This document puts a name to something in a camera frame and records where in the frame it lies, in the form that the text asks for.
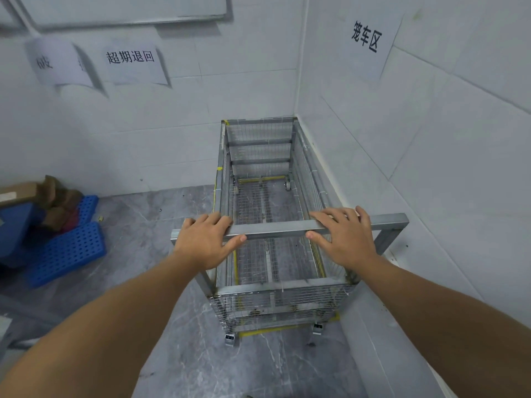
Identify person's right hand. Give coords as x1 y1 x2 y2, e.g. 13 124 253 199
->
306 206 379 273

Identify person's left hand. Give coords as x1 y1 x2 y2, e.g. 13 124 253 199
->
172 211 248 272

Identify metal wire cage cart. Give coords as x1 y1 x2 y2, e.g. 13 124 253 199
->
170 116 410 348

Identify person's right forearm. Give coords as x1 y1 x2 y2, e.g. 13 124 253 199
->
355 253 531 398

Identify person's left forearm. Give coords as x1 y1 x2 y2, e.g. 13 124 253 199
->
0 249 204 398

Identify small blue perforated plastic pallet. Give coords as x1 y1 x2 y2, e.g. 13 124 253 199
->
76 195 100 225

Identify large blue perforated plastic pallet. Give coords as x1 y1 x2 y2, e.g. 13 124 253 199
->
24 221 108 289

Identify crumpled brown cardboard pieces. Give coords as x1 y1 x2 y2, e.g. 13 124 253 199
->
37 175 84 233

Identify blue plastic bin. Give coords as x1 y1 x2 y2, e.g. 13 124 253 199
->
0 202 47 269

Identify wide white paper sign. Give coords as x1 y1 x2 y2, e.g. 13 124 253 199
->
78 39 171 88

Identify brown cardboard box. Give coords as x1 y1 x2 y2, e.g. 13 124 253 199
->
0 182 41 210

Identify tall white paper sign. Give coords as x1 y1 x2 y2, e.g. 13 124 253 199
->
345 7 404 84

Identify curled white paper sign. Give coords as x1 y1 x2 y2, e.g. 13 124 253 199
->
25 36 94 88

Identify white board with metal frame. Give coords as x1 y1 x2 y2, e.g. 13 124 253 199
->
0 0 233 32

